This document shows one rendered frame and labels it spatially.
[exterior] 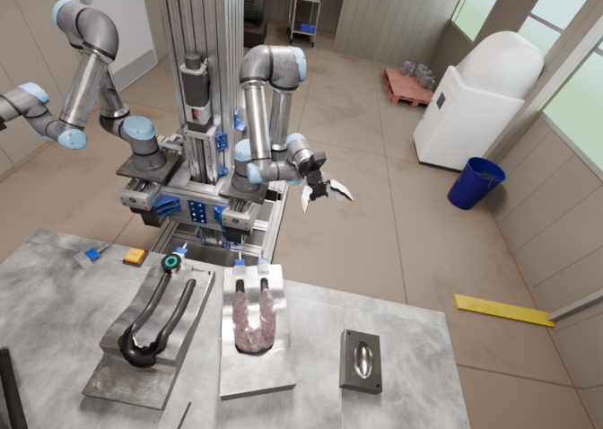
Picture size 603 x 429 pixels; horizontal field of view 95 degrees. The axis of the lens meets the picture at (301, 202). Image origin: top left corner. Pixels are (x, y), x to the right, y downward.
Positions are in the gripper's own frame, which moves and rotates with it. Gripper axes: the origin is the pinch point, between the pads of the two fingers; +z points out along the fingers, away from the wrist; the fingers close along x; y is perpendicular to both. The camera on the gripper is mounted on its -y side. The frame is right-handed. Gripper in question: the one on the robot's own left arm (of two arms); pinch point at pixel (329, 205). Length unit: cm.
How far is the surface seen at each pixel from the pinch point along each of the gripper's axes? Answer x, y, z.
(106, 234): 131, 129, -120
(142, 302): 70, 48, -11
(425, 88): -349, 179, -343
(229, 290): 37, 55, -9
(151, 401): 67, 51, 23
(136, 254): 74, 52, -37
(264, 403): 32, 62, 34
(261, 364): 30, 51, 24
